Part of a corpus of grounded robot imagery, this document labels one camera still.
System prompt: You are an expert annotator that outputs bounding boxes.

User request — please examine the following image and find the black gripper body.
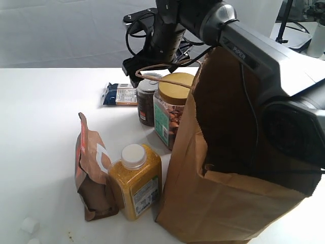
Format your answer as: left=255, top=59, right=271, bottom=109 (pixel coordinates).
left=122, top=14, right=185, bottom=76

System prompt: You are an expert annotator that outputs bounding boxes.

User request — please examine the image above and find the dark grain can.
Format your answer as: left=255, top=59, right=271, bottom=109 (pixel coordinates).
left=137, top=79, right=158, bottom=127

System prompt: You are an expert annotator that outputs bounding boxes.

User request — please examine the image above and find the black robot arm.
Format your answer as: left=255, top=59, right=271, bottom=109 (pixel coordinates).
left=122, top=1, right=324, bottom=168

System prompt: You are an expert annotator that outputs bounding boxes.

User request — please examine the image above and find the large brown paper bag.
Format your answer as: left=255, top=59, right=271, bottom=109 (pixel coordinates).
left=156, top=47, right=324, bottom=243

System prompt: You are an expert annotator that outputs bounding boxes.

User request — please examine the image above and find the blue flat snack packet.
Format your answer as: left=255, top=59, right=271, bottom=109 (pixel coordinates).
left=101, top=83, right=137, bottom=106

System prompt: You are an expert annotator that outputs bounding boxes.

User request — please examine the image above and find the almond jar with gold lid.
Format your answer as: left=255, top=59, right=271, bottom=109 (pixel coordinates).
left=153, top=72, right=194, bottom=150

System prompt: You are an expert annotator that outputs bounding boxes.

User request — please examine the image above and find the brown folded coffee pouch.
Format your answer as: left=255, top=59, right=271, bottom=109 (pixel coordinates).
left=74, top=112, right=119, bottom=222

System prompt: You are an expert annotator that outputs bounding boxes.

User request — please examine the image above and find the yellow grain plastic bottle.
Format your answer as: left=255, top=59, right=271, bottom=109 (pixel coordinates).
left=108, top=144, right=162, bottom=221

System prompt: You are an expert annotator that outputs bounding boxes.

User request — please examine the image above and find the black tripod stand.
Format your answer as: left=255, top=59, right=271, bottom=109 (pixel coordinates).
left=275, top=0, right=293, bottom=44

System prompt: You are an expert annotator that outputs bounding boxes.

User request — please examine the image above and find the white paper sheet background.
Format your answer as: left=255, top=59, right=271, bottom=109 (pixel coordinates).
left=282, top=23, right=312, bottom=49

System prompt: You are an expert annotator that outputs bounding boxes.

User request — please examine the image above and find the white cylinder container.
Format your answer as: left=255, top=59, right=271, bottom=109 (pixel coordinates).
left=307, top=21, right=324, bottom=58

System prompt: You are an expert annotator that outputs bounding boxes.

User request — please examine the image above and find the white foam cube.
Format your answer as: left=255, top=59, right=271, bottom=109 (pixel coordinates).
left=27, top=238, right=41, bottom=244
left=21, top=217, right=40, bottom=234

